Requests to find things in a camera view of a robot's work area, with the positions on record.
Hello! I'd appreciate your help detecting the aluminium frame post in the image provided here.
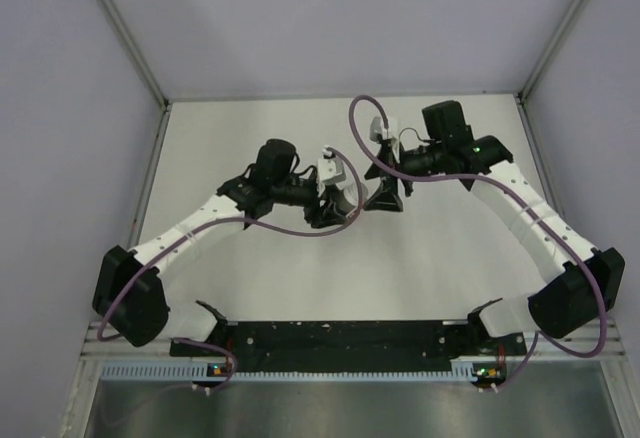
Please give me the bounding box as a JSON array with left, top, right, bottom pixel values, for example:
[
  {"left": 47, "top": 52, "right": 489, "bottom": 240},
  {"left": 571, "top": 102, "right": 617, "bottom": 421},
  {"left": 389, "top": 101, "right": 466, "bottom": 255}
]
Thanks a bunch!
[
  {"left": 516, "top": 0, "right": 590, "bottom": 105},
  {"left": 97, "top": 0, "right": 169, "bottom": 111}
]

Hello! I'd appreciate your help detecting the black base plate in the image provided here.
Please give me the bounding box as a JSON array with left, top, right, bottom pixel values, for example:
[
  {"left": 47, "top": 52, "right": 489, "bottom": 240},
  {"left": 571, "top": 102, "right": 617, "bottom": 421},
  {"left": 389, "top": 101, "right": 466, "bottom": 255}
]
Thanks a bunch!
[{"left": 169, "top": 320, "right": 529, "bottom": 374}]

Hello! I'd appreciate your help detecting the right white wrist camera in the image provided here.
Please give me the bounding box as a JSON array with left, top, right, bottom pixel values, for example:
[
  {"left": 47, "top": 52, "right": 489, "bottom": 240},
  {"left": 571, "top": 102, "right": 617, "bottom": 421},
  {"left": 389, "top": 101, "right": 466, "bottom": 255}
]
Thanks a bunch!
[{"left": 369, "top": 116, "right": 400, "bottom": 146}]

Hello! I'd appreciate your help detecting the white pill bottle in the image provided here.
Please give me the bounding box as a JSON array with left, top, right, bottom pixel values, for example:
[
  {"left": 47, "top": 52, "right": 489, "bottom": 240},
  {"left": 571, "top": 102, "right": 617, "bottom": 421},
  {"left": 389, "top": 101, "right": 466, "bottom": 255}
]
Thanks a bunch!
[{"left": 337, "top": 183, "right": 369, "bottom": 214}]

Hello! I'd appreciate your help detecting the grey slotted cable duct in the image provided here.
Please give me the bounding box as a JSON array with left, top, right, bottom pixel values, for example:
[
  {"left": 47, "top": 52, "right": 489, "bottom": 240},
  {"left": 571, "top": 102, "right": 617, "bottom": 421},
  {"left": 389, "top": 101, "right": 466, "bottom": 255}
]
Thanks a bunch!
[{"left": 100, "top": 361, "right": 504, "bottom": 384}]

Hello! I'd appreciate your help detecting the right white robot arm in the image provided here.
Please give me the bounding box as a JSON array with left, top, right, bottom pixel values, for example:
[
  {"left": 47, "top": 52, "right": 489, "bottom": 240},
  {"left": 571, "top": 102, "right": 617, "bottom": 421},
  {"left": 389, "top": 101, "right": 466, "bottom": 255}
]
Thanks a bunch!
[{"left": 366, "top": 100, "right": 625, "bottom": 354}]

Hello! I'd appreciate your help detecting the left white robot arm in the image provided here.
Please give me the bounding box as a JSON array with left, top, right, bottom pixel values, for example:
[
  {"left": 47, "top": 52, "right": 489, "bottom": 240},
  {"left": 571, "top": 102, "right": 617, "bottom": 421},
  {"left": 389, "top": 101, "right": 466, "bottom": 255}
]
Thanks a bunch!
[{"left": 92, "top": 139, "right": 366, "bottom": 355}]

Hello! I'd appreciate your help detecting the right aluminium frame post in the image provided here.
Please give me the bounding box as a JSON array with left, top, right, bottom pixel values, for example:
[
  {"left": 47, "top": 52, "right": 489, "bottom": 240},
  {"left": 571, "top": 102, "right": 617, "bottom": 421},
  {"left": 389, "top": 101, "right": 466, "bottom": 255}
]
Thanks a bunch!
[{"left": 516, "top": 0, "right": 590, "bottom": 105}]

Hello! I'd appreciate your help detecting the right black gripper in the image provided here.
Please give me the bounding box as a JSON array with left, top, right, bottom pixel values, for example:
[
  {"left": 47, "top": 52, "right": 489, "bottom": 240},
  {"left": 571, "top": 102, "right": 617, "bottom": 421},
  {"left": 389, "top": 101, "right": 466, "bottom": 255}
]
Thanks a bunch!
[{"left": 364, "top": 141, "right": 447, "bottom": 212}]

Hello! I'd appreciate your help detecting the left aluminium frame post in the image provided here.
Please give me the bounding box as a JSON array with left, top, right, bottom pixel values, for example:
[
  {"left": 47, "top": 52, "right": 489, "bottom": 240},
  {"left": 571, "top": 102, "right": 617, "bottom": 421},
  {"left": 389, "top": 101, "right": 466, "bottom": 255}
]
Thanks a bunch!
[{"left": 97, "top": 0, "right": 169, "bottom": 111}]

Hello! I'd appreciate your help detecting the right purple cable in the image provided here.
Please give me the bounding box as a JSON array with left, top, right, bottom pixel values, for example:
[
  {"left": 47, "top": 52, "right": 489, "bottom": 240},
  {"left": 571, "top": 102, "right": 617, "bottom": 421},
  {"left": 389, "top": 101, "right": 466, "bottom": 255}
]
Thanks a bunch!
[{"left": 348, "top": 95, "right": 611, "bottom": 389}]

